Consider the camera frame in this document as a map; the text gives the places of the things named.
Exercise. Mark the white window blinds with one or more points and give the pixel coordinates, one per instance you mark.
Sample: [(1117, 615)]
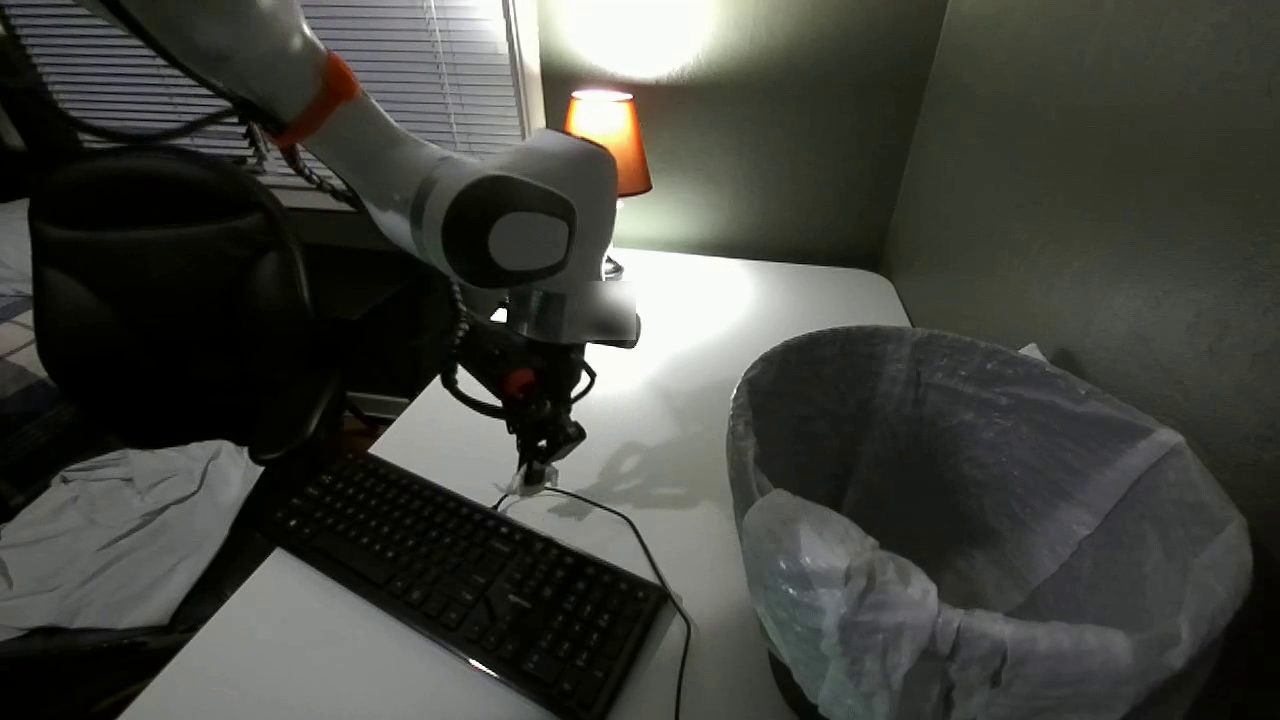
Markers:
[(445, 70)]

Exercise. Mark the white cloth on chair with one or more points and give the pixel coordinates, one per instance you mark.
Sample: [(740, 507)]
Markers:
[(121, 539)]

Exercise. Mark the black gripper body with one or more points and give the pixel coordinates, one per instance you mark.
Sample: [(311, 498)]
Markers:
[(532, 387)]

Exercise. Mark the black computer keyboard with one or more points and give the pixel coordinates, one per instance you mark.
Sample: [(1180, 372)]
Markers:
[(541, 618)]

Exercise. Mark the black bucket with plastic liner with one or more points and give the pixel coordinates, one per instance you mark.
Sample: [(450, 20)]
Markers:
[(945, 530)]

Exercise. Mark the orange table lamp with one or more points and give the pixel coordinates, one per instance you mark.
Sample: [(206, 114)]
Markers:
[(608, 119)]

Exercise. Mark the dark office chair backrest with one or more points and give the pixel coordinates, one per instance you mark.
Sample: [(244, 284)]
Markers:
[(174, 306)]

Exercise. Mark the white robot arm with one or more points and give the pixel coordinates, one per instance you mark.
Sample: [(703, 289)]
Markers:
[(522, 237)]

